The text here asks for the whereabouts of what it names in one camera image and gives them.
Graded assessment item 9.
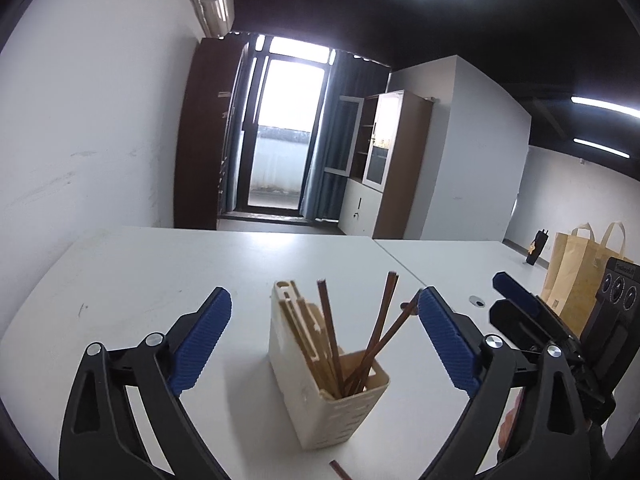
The cream slotted utensil holder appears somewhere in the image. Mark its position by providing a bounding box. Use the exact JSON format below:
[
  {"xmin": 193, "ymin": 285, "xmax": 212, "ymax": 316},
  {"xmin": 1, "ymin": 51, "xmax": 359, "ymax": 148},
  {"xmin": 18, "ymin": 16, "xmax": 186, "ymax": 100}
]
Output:
[{"xmin": 268, "ymin": 280, "xmax": 392, "ymax": 451}]

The glass balcony door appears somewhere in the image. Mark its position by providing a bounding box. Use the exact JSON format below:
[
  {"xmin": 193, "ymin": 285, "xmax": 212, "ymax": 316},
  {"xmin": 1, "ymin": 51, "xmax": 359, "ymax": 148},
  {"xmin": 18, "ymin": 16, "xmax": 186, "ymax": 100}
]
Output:
[{"xmin": 220, "ymin": 34, "xmax": 336, "ymax": 220}]

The dark blue curtain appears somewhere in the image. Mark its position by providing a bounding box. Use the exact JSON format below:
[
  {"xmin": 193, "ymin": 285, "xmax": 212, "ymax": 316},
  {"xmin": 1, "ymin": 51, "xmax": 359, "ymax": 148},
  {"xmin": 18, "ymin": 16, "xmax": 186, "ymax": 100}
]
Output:
[{"xmin": 299, "ymin": 50, "xmax": 392, "ymax": 223}]

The dark brown tall cabinet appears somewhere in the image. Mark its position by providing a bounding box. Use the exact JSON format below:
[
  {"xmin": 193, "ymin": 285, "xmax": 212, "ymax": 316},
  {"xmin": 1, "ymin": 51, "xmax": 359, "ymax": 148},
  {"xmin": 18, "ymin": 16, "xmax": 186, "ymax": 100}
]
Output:
[{"xmin": 172, "ymin": 36, "xmax": 248, "ymax": 232}]

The long ceiling light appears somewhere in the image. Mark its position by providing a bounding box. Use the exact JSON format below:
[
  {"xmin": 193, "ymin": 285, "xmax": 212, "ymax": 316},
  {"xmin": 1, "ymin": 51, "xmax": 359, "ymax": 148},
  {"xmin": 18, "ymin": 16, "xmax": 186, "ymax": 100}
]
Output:
[
  {"xmin": 573, "ymin": 137, "xmax": 631, "ymax": 159},
  {"xmin": 571, "ymin": 95, "xmax": 640, "ymax": 120}
]

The group of mixed wooden chopsticks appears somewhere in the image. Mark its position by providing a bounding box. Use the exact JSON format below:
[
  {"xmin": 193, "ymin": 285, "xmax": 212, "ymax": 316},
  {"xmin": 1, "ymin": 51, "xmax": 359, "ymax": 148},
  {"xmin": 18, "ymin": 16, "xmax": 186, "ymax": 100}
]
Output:
[{"xmin": 280, "ymin": 270, "xmax": 420, "ymax": 400}]

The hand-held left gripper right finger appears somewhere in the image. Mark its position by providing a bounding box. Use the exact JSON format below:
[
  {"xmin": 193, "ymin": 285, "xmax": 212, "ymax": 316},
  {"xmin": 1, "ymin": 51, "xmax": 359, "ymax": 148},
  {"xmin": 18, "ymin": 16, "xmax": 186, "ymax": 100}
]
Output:
[{"xmin": 416, "ymin": 286, "xmax": 591, "ymax": 480}]

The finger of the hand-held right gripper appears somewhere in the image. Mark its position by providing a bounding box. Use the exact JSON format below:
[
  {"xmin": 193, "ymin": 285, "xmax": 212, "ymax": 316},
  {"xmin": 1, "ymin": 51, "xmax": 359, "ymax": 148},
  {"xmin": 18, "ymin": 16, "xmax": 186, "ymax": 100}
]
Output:
[
  {"xmin": 488, "ymin": 300, "xmax": 573, "ymax": 356},
  {"xmin": 492, "ymin": 271, "xmax": 576, "ymax": 341}
]

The brown paper bag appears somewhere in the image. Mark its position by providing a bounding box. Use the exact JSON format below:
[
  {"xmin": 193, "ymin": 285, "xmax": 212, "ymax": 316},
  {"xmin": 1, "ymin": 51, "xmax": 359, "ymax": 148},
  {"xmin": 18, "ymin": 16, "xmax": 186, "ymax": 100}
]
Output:
[
  {"xmin": 540, "ymin": 223, "xmax": 598, "ymax": 306},
  {"xmin": 555, "ymin": 220, "xmax": 627, "ymax": 338}
]

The brown cabinet with glass doors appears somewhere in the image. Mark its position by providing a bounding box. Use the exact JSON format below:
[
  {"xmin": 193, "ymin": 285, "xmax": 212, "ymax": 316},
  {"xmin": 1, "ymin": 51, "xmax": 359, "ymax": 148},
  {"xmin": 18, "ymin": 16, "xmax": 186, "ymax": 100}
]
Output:
[{"xmin": 322, "ymin": 90, "xmax": 433, "ymax": 240}]

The small black bag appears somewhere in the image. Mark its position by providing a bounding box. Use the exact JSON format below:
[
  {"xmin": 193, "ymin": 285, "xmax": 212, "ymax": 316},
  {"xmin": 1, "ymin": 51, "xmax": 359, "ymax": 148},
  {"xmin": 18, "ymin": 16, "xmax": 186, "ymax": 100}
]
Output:
[{"xmin": 525, "ymin": 229, "xmax": 548, "ymax": 265}]

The person's right hand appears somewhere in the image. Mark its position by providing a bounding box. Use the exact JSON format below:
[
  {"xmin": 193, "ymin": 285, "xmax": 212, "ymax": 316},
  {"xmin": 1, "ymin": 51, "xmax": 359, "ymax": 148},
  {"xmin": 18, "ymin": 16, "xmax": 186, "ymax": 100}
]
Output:
[{"xmin": 496, "ymin": 387, "xmax": 527, "ymax": 461}]

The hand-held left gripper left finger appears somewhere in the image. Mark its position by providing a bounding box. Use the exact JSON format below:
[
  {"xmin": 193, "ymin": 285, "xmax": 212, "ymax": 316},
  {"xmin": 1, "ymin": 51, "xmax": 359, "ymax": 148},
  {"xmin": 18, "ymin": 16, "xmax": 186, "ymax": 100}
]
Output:
[{"xmin": 59, "ymin": 287, "xmax": 233, "ymax": 480}]

